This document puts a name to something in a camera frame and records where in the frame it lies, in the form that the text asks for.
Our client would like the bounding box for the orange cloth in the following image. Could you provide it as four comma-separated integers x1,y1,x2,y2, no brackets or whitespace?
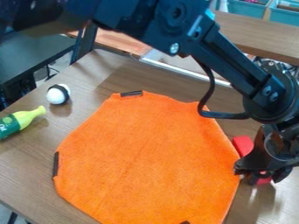
51,89,242,224

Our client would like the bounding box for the teal bin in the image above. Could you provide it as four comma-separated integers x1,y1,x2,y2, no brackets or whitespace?
268,0,299,28
226,0,271,19

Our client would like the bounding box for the yellow green toy bottle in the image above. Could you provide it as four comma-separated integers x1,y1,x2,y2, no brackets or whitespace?
0,105,48,141

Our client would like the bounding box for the black desk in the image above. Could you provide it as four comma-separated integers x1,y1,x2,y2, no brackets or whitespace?
0,29,99,109

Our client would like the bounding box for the white toy with black band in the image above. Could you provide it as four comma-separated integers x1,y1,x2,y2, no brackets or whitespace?
45,83,73,106

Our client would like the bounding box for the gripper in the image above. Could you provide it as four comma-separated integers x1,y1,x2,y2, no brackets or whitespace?
232,121,299,186

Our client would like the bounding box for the red block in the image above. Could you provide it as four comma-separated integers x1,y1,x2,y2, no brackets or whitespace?
231,135,274,186

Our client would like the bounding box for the wooden table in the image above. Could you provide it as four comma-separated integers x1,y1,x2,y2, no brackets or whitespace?
65,10,299,67

